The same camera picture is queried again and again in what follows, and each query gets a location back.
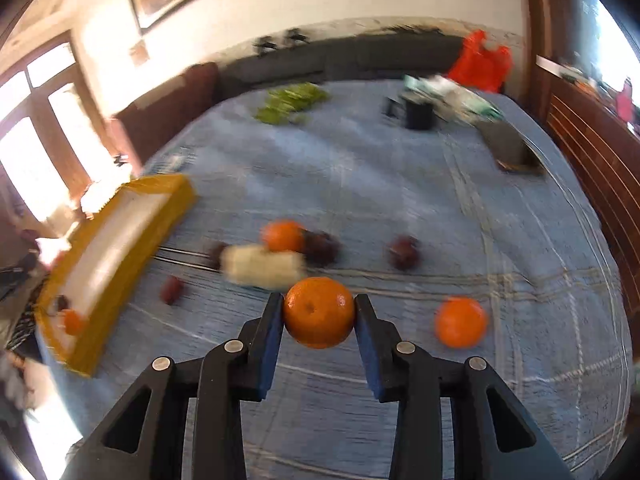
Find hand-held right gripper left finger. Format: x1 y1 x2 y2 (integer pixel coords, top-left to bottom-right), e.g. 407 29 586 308
62 291 286 480

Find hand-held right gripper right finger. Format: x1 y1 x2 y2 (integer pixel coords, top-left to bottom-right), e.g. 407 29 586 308
354 294 576 480

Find orange mandarin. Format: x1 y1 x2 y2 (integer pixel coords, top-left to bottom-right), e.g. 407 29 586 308
261 220 306 253
434 297 488 350
62 309 86 337
283 276 357 350

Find red jujube date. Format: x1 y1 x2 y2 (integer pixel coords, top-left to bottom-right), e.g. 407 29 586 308
160 275 184 306

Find yellow cardboard tray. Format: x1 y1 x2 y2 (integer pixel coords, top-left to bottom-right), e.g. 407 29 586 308
34 174 197 378

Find blue plaid blanket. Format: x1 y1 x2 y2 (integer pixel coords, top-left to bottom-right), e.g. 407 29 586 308
35 80 633 480

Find black cup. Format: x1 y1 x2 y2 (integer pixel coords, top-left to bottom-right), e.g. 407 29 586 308
404 97 433 131

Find dark phone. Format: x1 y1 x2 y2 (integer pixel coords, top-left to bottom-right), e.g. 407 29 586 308
477 122 546 176

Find green lettuce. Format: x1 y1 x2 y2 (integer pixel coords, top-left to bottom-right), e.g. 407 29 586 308
254 82 331 126

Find brown armchair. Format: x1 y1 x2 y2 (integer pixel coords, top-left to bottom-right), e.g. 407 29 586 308
107 62 221 171

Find white green packets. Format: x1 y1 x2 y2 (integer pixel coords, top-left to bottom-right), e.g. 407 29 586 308
402 74 503 123

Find black leather sofa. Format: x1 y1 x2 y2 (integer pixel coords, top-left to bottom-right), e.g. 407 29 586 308
217 30 476 96

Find wooden cabinet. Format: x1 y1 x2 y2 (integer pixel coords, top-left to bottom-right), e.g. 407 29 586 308
532 55 640 256

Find brown glass door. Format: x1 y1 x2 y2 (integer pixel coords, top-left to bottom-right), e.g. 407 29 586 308
0 30 126 231

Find red plastic bag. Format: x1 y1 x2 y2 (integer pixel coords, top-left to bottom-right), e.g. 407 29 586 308
446 30 513 93

